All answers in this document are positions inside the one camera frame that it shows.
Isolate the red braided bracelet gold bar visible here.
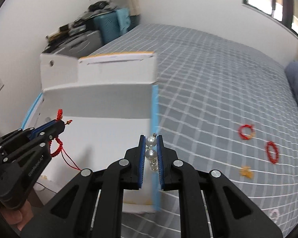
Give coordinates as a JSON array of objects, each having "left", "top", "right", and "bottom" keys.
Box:
[{"left": 49, "top": 109, "right": 81, "bottom": 171}]

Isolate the white pearl bracelet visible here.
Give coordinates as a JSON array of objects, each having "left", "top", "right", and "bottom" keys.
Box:
[{"left": 144, "top": 133, "right": 160, "bottom": 172}]

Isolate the red cord bracelet gold tube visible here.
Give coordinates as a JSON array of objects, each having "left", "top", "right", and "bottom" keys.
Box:
[{"left": 238, "top": 124, "right": 255, "bottom": 140}]

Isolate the red bead bracelet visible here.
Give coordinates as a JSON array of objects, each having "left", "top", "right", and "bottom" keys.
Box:
[{"left": 266, "top": 141, "right": 280, "bottom": 165}]

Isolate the left hand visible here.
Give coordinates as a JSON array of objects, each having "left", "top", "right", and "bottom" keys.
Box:
[{"left": 0, "top": 200, "right": 34, "bottom": 231}]

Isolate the yellow blue cardboard box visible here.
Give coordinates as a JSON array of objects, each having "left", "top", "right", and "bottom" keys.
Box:
[{"left": 22, "top": 51, "right": 159, "bottom": 202}]

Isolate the grey checked bed sheet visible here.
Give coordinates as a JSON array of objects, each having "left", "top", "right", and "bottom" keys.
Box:
[{"left": 98, "top": 24, "right": 298, "bottom": 236}]

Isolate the teal suitcase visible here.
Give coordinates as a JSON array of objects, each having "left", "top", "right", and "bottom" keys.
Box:
[{"left": 93, "top": 11, "right": 120, "bottom": 45}]

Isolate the light blue cloth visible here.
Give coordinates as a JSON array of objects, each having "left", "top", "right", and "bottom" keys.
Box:
[{"left": 116, "top": 8, "right": 131, "bottom": 35}]

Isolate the amber bead bracelet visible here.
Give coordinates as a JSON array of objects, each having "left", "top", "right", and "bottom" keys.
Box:
[{"left": 239, "top": 165, "right": 255, "bottom": 179}]

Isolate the pink bead bracelet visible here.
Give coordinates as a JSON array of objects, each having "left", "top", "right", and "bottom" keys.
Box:
[{"left": 268, "top": 208, "right": 281, "bottom": 223}]

